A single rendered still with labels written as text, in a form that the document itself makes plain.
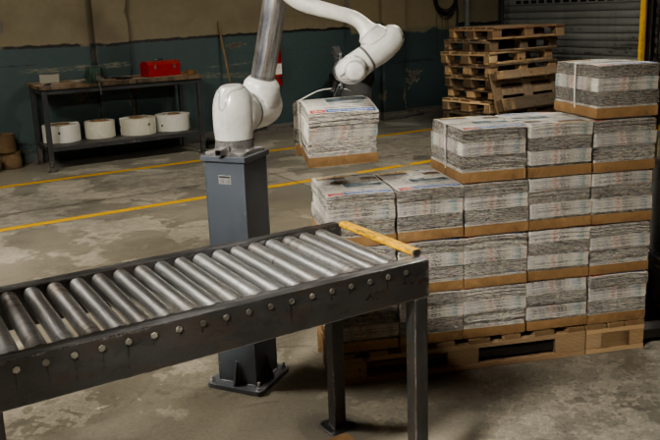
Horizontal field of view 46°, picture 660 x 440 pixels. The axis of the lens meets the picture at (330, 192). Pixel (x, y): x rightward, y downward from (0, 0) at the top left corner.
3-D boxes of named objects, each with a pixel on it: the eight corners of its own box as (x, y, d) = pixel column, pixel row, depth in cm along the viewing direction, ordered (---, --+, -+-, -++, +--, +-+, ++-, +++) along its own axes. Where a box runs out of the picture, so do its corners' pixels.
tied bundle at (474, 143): (429, 168, 355) (429, 118, 349) (489, 163, 361) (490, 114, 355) (461, 185, 319) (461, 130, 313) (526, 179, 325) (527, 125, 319)
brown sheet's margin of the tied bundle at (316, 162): (301, 154, 322) (301, 144, 320) (368, 147, 328) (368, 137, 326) (308, 168, 308) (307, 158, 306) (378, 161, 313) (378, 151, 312)
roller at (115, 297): (107, 286, 237) (105, 270, 236) (159, 336, 198) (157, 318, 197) (90, 289, 234) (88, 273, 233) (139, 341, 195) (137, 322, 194)
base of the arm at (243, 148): (197, 157, 307) (196, 143, 306) (227, 147, 326) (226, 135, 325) (238, 159, 299) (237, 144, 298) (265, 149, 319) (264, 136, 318)
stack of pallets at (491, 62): (508, 120, 1073) (510, 24, 1044) (564, 126, 998) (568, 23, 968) (437, 131, 999) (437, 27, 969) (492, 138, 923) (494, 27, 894)
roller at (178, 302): (147, 277, 243) (146, 261, 242) (206, 324, 204) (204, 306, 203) (133, 280, 241) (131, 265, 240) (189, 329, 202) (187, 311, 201)
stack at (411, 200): (316, 350, 364) (308, 176, 345) (546, 322, 385) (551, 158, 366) (332, 387, 327) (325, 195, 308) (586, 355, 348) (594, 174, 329)
